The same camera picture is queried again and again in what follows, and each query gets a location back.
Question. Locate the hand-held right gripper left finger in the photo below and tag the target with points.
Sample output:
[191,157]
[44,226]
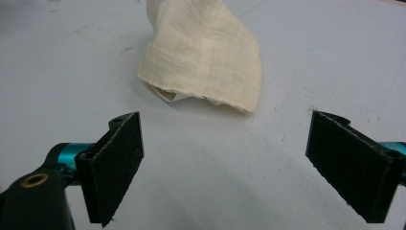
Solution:
[111,169]

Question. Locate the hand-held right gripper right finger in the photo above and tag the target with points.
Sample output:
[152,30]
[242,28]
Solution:
[351,166]

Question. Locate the cream printed cloth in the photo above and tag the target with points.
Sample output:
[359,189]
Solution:
[198,57]

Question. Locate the light blue table mat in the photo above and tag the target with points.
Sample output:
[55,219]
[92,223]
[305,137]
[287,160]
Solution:
[287,48]

